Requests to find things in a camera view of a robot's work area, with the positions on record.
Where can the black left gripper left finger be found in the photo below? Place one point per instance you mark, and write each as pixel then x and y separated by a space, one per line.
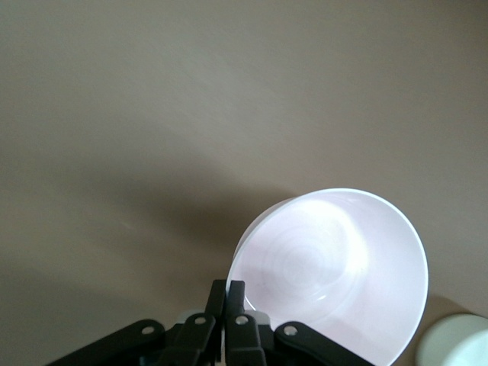
pixel 198 335

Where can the brown table cover sheet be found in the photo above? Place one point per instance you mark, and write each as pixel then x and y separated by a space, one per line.
pixel 152 114

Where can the white plastic bowl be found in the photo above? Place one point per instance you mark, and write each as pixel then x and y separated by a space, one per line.
pixel 324 248

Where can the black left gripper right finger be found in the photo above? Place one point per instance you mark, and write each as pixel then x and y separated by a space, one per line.
pixel 244 343

